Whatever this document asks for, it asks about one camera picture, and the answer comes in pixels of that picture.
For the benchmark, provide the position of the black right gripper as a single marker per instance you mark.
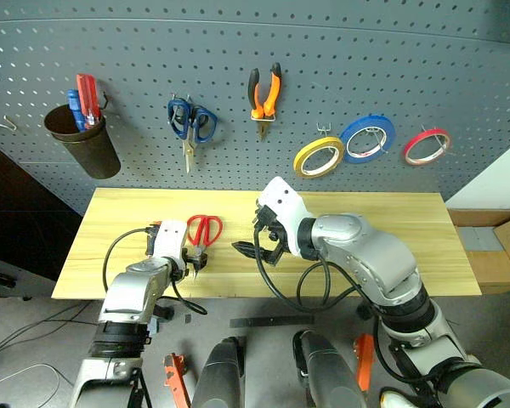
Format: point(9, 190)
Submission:
point(267, 223)

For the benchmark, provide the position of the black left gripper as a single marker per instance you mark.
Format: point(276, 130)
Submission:
point(189, 254)

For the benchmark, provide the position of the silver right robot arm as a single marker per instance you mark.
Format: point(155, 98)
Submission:
point(378, 259)

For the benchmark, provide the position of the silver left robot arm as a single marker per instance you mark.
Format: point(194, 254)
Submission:
point(129, 293)

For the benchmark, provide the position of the yellow tape roll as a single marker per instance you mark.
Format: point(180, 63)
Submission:
point(299, 158)

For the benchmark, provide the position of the metal tape hook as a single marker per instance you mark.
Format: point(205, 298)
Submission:
point(440, 138)
point(323, 128)
point(381, 136)

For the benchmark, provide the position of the blue tape roll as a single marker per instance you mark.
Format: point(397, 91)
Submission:
point(348, 132)

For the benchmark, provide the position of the red tape roll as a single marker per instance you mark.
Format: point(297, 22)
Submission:
point(412, 146)

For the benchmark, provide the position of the grey perforated pegboard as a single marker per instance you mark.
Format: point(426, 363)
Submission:
point(153, 64)

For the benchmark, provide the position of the empty metal pegboard hook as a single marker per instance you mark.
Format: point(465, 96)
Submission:
point(0, 124)

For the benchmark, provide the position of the black table foot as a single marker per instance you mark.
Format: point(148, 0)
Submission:
point(364, 311)
point(165, 311)

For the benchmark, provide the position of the black flat strip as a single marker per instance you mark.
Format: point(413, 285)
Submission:
point(272, 321)

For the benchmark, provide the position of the orange clamp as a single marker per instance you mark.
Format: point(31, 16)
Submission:
point(365, 361)
point(175, 378)

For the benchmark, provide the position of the dark grey rounded robot leg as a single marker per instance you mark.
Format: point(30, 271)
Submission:
point(327, 374)
point(219, 378)

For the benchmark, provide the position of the metal pliers holder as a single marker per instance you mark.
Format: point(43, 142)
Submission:
point(263, 118)

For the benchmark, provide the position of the dark metal cup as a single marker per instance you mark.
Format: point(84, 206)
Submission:
point(94, 149)

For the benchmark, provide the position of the orange and black pliers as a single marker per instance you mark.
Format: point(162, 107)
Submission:
point(268, 98)

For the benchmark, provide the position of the metal scissors hook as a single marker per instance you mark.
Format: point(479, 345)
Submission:
point(179, 107)

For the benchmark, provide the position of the metal cup hook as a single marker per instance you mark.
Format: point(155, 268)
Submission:
point(105, 101)

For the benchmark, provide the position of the white rounded robot foot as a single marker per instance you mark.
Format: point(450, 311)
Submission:
point(396, 400)

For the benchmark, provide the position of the open cardboard box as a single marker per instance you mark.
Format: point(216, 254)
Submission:
point(493, 268)

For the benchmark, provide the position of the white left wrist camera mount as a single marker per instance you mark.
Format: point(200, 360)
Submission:
point(170, 244)

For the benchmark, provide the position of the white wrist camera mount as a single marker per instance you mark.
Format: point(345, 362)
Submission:
point(170, 244)
point(285, 208)

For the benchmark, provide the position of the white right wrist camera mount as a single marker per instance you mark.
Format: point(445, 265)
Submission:
point(285, 208)

